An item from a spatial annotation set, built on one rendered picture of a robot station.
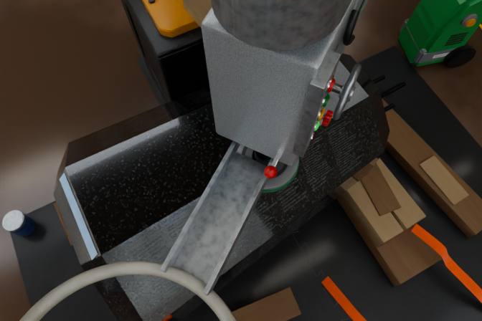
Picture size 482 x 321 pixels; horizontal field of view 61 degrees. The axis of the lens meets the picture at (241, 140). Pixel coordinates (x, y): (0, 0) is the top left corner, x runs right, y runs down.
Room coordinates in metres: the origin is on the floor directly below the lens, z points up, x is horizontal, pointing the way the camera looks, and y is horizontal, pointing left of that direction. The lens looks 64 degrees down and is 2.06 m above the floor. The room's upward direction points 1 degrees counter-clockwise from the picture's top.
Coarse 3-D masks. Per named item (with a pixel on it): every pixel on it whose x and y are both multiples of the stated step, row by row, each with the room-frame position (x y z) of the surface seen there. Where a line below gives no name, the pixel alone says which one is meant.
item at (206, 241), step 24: (240, 168) 0.40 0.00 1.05; (264, 168) 0.40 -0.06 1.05; (216, 192) 0.34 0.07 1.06; (240, 192) 0.34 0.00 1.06; (192, 216) 0.26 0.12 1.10; (216, 216) 0.27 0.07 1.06; (240, 216) 0.27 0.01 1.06; (192, 240) 0.22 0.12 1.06; (216, 240) 0.22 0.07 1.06; (168, 264) 0.15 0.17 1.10; (192, 264) 0.16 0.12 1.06; (216, 264) 0.16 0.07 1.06
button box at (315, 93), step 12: (336, 60) 0.42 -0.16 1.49; (324, 72) 0.39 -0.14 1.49; (312, 84) 0.37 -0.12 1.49; (324, 84) 0.37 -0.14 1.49; (312, 96) 0.37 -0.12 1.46; (324, 96) 0.39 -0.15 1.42; (312, 108) 0.37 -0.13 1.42; (300, 120) 0.37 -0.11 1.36; (312, 120) 0.36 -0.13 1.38; (300, 132) 0.37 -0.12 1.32; (300, 144) 0.37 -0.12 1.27; (300, 156) 0.36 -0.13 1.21
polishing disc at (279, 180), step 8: (240, 144) 0.56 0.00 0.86; (240, 152) 0.54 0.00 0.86; (248, 152) 0.54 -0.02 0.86; (296, 160) 0.50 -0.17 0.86; (280, 168) 0.48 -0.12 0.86; (288, 168) 0.48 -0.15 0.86; (296, 168) 0.48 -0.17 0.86; (280, 176) 0.45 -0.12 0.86; (288, 176) 0.45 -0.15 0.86; (272, 184) 0.43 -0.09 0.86; (280, 184) 0.42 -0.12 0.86
